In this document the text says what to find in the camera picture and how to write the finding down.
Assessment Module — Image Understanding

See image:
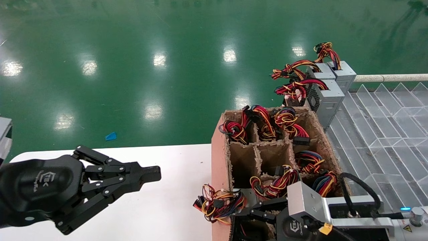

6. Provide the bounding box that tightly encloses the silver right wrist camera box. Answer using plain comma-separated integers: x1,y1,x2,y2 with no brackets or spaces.
287,182,331,225

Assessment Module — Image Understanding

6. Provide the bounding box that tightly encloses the brown cardboard divider box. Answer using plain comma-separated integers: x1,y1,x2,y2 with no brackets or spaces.
211,106,351,241

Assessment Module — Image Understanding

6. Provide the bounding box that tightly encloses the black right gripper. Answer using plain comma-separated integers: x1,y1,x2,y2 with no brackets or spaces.
239,197,338,241

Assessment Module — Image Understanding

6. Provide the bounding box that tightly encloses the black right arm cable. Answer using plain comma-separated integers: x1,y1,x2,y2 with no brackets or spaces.
339,172,402,220

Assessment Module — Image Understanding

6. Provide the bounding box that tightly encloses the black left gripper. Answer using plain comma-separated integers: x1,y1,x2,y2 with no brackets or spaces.
0,155,142,235

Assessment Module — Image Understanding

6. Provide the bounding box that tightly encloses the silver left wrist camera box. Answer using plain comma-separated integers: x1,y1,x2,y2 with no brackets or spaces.
0,117,13,163

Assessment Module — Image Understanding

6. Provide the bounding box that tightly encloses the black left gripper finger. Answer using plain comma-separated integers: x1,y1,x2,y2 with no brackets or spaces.
73,146,162,184

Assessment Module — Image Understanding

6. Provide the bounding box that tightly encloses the clear plastic divider tray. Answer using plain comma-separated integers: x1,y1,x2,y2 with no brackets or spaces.
326,82,428,241

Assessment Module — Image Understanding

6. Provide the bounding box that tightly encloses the white cart frame pipe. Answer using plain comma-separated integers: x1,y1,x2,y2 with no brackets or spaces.
354,74,428,83

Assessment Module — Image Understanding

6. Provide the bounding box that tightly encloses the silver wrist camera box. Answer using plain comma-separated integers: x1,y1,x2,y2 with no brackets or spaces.
287,182,331,225
0,117,13,163

